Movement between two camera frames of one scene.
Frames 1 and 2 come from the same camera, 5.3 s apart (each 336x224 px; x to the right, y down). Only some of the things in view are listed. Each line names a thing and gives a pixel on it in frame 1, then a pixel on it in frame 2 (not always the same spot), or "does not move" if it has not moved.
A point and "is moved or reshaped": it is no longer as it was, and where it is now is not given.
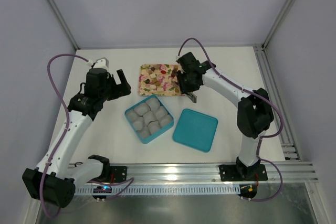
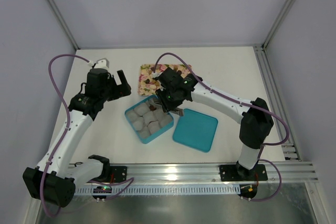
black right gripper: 186,87 to 166,102
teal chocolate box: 149,118 does not move
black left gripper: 115,87 does not move
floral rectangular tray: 159,80 does not move
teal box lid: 195,130 does not move
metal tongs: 192,96 is moved or reshaped
